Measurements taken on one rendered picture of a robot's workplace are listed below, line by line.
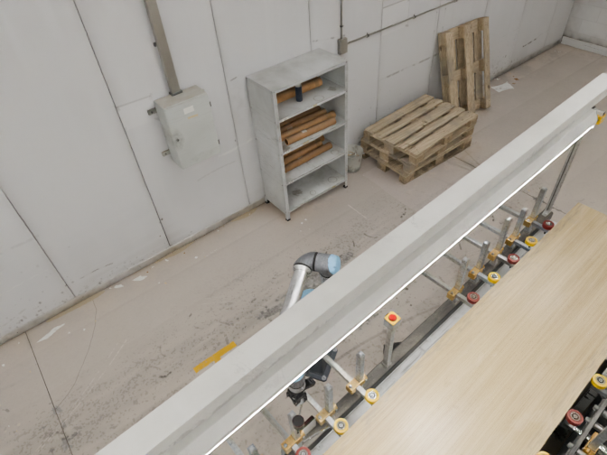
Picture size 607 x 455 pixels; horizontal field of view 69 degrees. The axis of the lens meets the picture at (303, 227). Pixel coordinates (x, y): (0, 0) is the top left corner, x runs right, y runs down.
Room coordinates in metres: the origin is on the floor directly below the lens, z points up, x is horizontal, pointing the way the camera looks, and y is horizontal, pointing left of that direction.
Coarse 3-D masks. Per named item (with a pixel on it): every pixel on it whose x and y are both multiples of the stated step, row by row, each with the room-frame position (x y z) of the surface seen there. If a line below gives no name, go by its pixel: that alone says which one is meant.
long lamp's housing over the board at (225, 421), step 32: (576, 128) 1.47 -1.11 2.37; (544, 160) 1.30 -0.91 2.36; (512, 192) 1.16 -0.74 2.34; (448, 224) 0.99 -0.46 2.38; (416, 256) 0.87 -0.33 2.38; (384, 288) 0.77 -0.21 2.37; (352, 320) 0.68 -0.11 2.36; (320, 352) 0.60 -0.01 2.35; (256, 384) 0.51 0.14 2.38; (288, 384) 0.53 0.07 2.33; (224, 416) 0.44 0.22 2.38; (192, 448) 0.38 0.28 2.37
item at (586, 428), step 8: (600, 400) 1.15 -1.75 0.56; (592, 408) 1.17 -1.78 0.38; (600, 408) 0.99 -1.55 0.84; (584, 416) 1.17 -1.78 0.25; (592, 416) 1.00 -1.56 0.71; (600, 416) 0.99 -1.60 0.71; (584, 424) 0.97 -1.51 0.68; (592, 424) 0.91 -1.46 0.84; (584, 432) 0.87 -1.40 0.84; (592, 432) 0.91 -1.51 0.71; (568, 440) 1.04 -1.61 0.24; (576, 440) 0.88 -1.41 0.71; (568, 448) 0.87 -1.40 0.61; (576, 448) 0.80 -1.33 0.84
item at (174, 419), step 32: (576, 96) 1.56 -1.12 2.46; (544, 128) 1.36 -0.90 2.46; (512, 160) 1.19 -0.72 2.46; (448, 192) 1.05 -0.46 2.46; (480, 192) 1.06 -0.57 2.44; (416, 224) 0.92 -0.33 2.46; (384, 256) 0.81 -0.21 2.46; (320, 288) 0.72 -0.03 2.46; (352, 288) 0.71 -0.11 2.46; (288, 320) 0.63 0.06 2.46; (320, 320) 0.63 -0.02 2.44; (256, 352) 0.55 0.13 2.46; (288, 352) 0.57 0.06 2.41; (192, 384) 0.48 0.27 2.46; (224, 384) 0.48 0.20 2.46; (160, 416) 0.42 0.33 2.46; (192, 416) 0.41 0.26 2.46; (128, 448) 0.36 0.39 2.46; (160, 448) 0.36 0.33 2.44
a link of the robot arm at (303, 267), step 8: (304, 256) 1.77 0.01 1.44; (312, 256) 1.76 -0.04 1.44; (296, 264) 1.73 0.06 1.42; (304, 264) 1.72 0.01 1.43; (312, 264) 1.73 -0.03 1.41; (296, 272) 1.68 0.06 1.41; (304, 272) 1.68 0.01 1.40; (296, 280) 1.63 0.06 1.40; (304, 280) 1.64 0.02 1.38; (288, 288) 1.59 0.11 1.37; (296, 288) 1.57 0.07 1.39; (288, 296) 1.53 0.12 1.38; (296, 296) 1.53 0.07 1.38; (288, 304) 1.48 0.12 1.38; (280, 312) 1.45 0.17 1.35
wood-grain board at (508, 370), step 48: (576, 240) 2.19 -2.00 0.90; (528, 288) 1.79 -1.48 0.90; (576, 288) 1.76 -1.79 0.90; (480, 336) 1.46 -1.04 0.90; (528, 336) 1.44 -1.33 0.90; (576, 336) 1.41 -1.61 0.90; (432, 384) 1.18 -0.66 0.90; (480, 384) 1.16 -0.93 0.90; (528, 384) 1.13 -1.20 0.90; (576, 384) 1.11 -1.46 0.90; (384, 432) 0.94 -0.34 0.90; (432, 432) 0.91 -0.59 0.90; (480, 432) 0.89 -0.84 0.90; (528, 432) 0.87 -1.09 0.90
